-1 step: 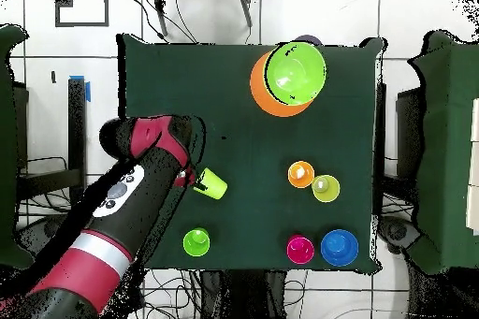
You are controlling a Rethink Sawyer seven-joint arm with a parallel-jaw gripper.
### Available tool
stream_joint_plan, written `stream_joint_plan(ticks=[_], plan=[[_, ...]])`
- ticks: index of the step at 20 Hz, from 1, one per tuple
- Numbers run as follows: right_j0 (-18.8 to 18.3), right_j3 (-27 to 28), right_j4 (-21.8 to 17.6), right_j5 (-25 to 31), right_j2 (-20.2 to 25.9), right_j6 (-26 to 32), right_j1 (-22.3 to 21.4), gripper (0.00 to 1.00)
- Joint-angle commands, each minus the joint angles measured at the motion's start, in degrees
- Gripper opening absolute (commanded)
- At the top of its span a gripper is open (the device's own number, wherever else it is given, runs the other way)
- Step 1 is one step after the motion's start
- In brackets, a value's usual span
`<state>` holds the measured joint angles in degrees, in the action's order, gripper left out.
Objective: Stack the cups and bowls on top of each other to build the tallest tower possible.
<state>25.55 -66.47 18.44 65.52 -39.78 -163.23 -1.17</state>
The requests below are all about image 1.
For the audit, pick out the lime cup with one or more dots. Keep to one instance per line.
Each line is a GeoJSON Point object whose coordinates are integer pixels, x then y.
{"type": "Point", "coordinates": [213, 184]}

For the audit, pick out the large orange bowl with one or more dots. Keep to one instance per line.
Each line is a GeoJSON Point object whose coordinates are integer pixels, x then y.
{"type": "Point", "coordinates": [258, 90]}

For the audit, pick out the orange cup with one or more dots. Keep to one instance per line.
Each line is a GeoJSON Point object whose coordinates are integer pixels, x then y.
{"type": "Point", "coordinates": [300, 174]}

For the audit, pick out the green bowl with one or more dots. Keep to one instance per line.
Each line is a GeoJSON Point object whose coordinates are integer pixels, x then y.
{"type": "Point", "coordinates": [295, 72]}

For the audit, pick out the purple bowl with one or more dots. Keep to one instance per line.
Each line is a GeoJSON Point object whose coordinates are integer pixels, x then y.
{"type": "Point", "coordinates": [308, 39]}

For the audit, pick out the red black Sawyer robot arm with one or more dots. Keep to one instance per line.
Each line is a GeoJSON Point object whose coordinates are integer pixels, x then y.
{"type": "Point", "coordinates": [131, 191]}

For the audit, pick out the green cup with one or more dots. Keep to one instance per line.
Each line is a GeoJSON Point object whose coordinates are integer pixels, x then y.
{"type": "Point", "coordinates": [196, 243]}

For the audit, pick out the dark green tablecloth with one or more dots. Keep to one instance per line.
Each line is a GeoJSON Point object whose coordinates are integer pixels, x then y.
{"type": "Point", "coordinates": [262, 139]}

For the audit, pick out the black stand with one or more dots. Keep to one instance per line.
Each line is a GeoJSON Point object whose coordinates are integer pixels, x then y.
{"type": "Point", "coordinates": [76, 109]}

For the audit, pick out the blue tape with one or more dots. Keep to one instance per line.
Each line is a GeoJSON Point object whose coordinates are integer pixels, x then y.
{"type": "Point", "coordinates": [88, 92]}

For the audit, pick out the pink cup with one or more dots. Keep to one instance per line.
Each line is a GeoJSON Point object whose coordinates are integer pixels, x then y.
{"type": "Point", "coordinates": [300, 251]}

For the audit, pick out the yellow cup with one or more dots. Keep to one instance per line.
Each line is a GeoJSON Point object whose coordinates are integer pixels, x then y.
{"type": "Point", "coordinates": [325, 188]}

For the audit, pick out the dark grey chair base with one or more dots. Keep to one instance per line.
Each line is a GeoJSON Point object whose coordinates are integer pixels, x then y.
{"type": "Point", "coordinates": [396, 231]}
{"type": "Point", "coordinates": [35, 234]}

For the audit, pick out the small black object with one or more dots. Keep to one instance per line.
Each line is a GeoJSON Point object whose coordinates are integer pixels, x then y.
{"type": "Point", "coordinates": [53, 77]}

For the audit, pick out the blue bowl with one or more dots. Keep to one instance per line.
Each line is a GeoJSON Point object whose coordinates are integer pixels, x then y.
{"type": "Point", "coordinates": [338, 248]}

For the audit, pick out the green cloth covered table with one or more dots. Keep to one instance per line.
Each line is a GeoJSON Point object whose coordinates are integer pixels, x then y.
{"type": "Point", "coordinates": [9, 147]}
{"type": "Point", "coordinates": [449, 109]}

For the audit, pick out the white box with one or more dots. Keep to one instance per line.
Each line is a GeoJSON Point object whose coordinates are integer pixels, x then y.
{"type": "Point", "coordinates": [474, 165]}

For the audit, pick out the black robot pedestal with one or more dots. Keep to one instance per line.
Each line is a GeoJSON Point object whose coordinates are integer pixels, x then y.
{"type": "Point", "coordinates": [243, 296]}

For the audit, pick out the black post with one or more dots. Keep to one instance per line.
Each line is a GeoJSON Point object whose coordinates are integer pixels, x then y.
{"type": "Point", "coordinates": [381, 128]}

